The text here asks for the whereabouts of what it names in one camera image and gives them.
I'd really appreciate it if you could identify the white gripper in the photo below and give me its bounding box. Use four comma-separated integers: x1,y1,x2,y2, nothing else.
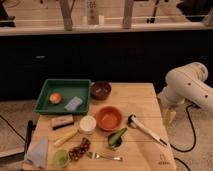
161,103,176,126

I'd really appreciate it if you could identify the yellow banana piece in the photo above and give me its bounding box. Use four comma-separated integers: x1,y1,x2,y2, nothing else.
54,130,78,147

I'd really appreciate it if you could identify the grey blue cloth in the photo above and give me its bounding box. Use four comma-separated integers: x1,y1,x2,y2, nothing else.
24,137,49,169

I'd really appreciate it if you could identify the orange bowl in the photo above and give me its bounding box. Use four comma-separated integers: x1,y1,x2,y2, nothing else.
95,106,122,131

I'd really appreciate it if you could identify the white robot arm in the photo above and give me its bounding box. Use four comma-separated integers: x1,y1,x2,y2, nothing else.
157,62,213,125

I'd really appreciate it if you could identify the wooden block eraser brush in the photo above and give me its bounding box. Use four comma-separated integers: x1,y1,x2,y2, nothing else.
51,116,74,130

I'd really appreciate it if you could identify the silver fork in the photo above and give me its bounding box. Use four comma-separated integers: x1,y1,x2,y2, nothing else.
87,152,123,162

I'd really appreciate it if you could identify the green plastic tray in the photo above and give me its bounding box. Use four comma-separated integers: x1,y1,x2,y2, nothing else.
35,79,91,115

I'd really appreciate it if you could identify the dark red grape bunch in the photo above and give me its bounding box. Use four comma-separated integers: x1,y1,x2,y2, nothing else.
69,137,91,161

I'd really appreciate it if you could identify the dark purple bowl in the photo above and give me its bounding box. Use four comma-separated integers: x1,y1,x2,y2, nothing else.
91,81,112,100

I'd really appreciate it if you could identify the grey blue sponge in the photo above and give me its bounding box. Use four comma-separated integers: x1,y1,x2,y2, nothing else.
65,96,83,111

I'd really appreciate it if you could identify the small green cup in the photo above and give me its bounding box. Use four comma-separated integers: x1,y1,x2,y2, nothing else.
52,149,70,168

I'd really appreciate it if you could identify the black cable on floor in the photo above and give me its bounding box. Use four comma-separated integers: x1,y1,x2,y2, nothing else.
169,103,198,154

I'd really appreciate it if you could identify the orange peach fruit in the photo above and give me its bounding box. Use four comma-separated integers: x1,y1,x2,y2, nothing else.
49,93,62,104

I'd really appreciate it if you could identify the white round lid container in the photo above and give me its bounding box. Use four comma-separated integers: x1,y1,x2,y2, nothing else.
79,116,96,134

